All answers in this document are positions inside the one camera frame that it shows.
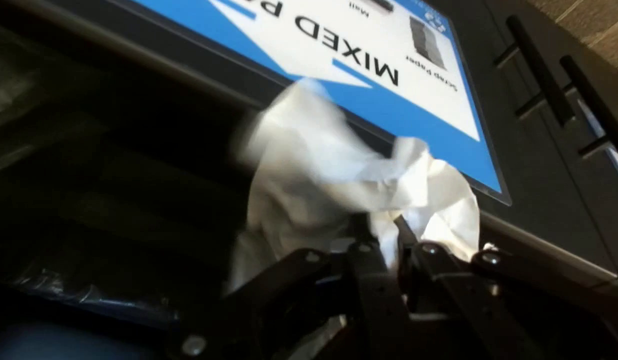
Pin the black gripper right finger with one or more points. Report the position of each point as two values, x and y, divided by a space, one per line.
468 321

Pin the mixed paper sign up arrow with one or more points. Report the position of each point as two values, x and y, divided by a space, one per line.
414 117

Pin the black recycling bin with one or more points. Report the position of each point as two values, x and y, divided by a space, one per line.
535 201

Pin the black bin liner bag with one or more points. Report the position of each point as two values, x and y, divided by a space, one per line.
89 166

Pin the large white paper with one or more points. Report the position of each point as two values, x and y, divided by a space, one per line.
321 181

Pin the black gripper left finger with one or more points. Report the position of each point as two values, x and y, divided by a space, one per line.
334 313

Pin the black tilt-out bin door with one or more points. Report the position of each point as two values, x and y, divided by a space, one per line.
604 77

